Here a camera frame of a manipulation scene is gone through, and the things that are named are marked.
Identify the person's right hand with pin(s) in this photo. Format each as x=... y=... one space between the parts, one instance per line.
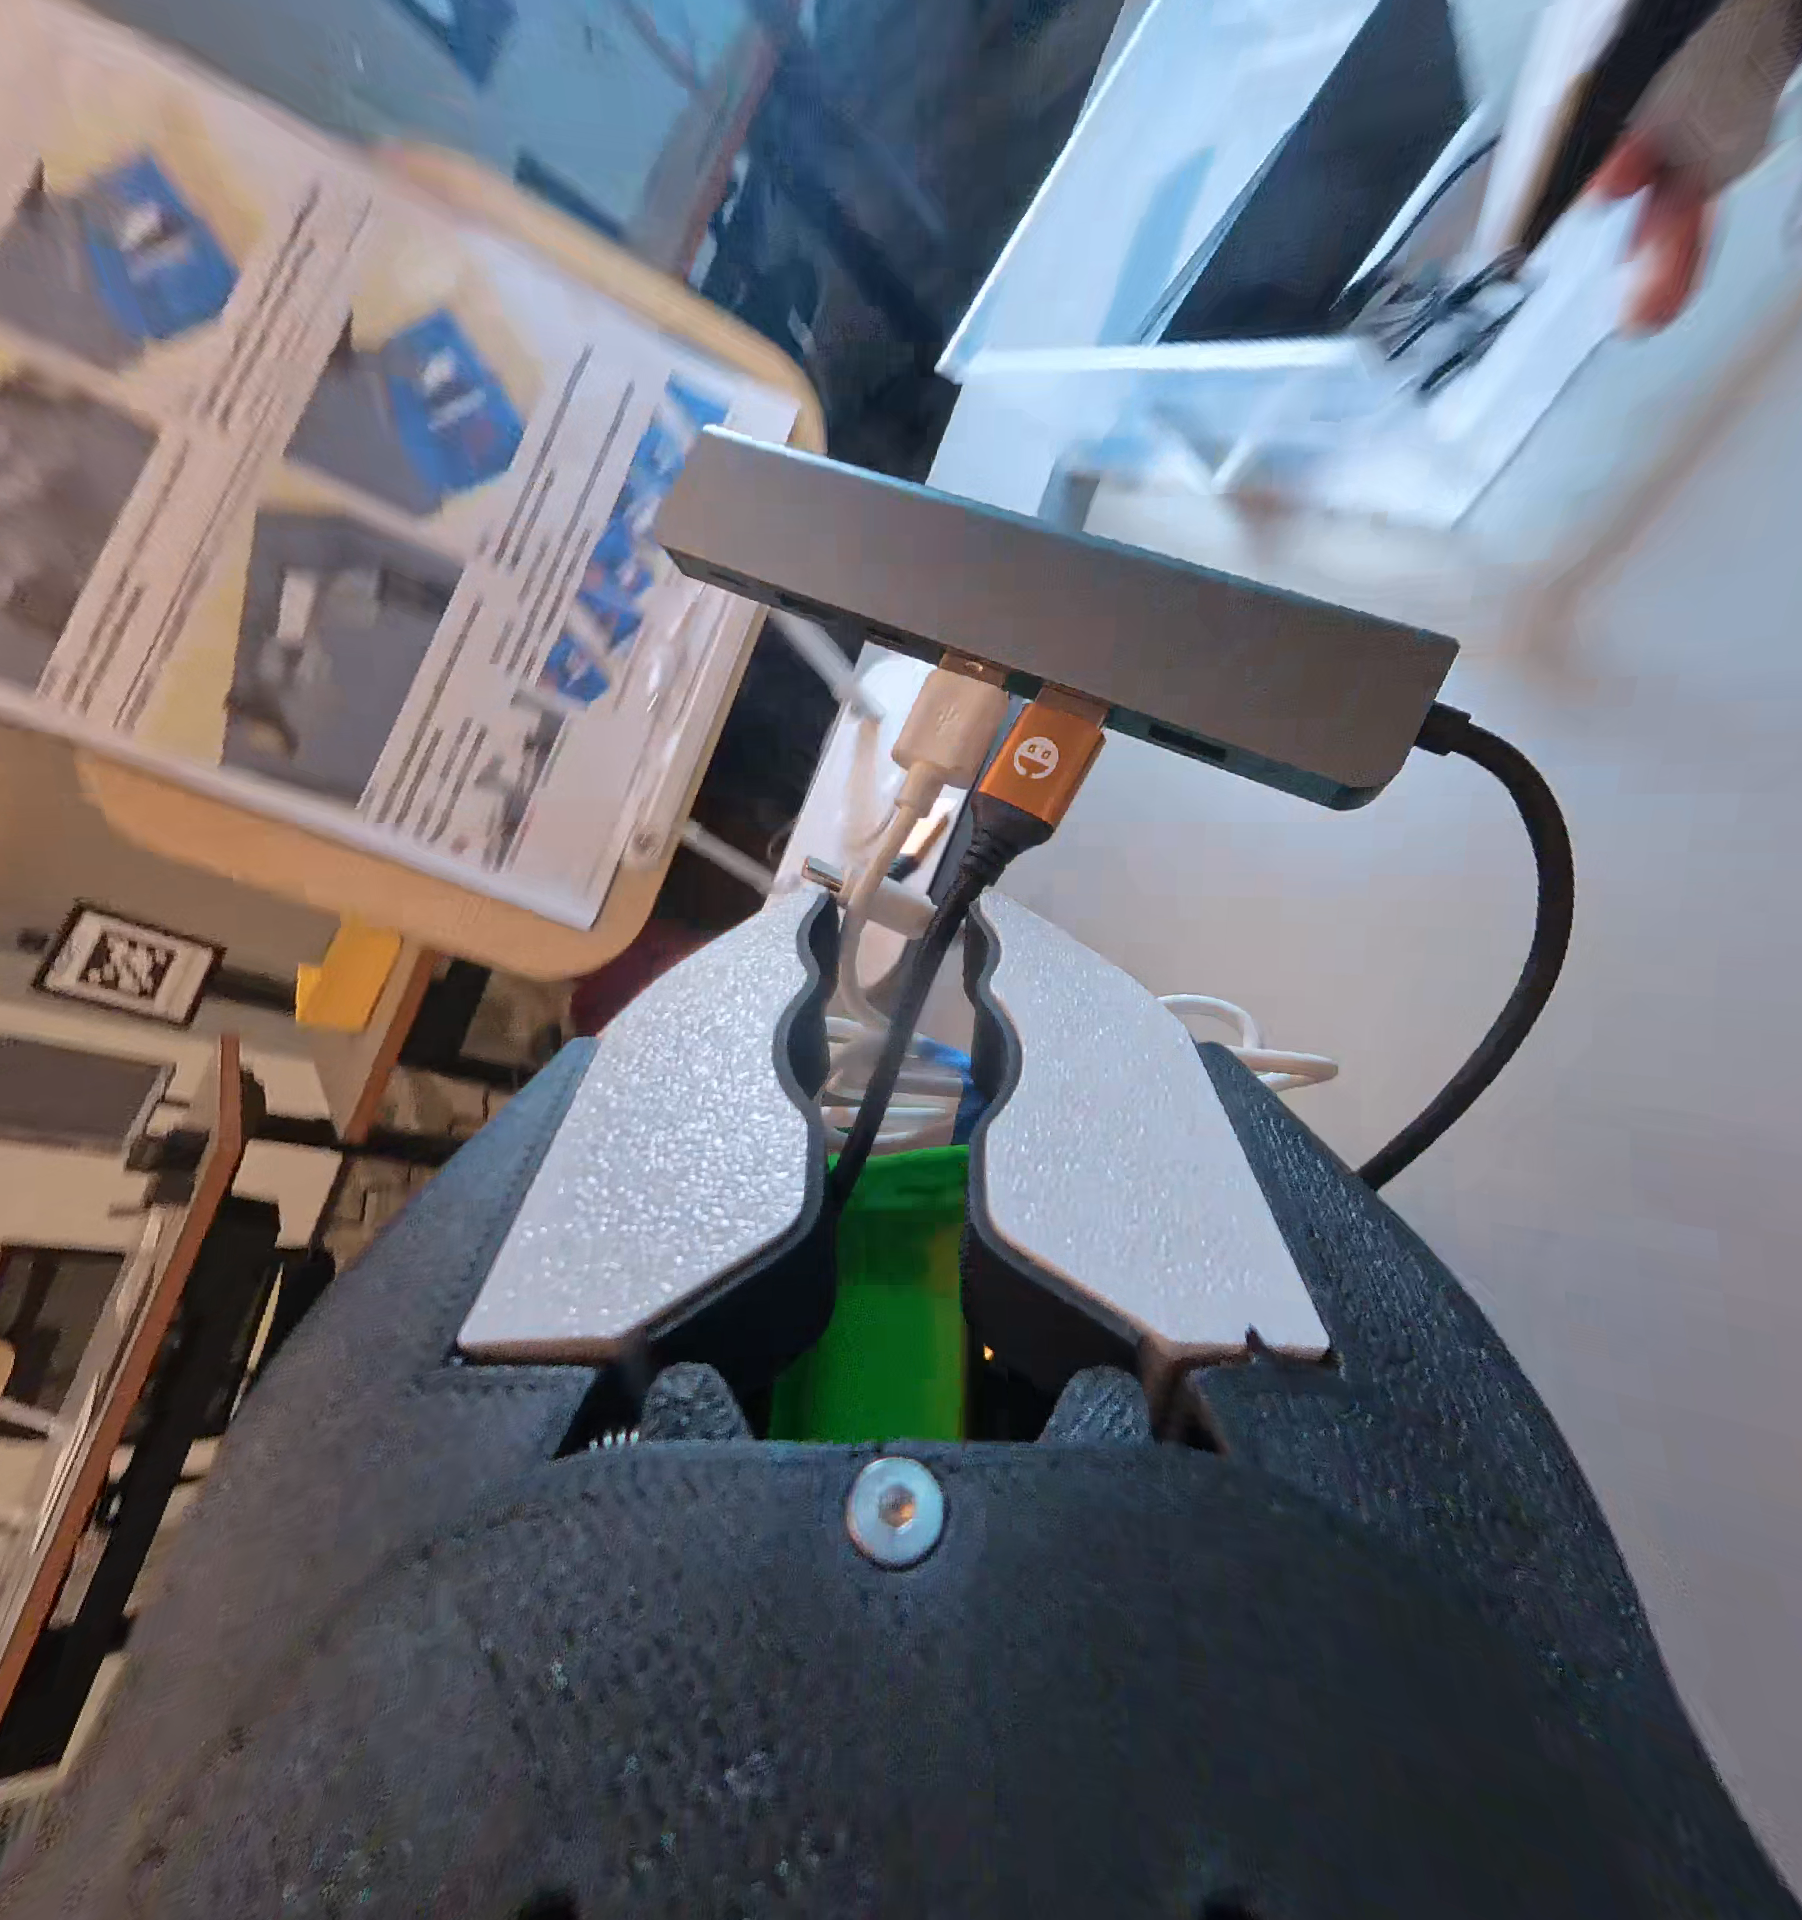
x=1666 y=225

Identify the person's right forearm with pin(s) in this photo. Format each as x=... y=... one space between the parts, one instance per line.
x=1757 y=75

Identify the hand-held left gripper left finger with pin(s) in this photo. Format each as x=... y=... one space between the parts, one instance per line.
x=648 y=1185

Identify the green plastic bin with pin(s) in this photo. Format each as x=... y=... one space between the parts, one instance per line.
x=887 y=1320

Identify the grey framed panel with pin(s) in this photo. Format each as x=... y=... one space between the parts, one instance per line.
x=54 y=1088

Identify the black-white marker tag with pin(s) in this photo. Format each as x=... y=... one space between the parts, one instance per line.
x=130 y=961

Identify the printed instruction sheet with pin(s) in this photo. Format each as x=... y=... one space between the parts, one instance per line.
x=317 y=496

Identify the grey usb hub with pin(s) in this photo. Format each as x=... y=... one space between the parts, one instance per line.
x=993 y=585

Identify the wooden table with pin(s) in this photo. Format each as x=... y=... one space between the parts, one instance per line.
x=122 y=1352

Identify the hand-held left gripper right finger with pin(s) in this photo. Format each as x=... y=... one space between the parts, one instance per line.
x=1128 y=1185

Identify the yellow plastic block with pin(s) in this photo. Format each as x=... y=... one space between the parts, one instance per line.
x=346 y=975

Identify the clear plastic bin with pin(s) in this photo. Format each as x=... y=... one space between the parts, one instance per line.
x=1081 y=225

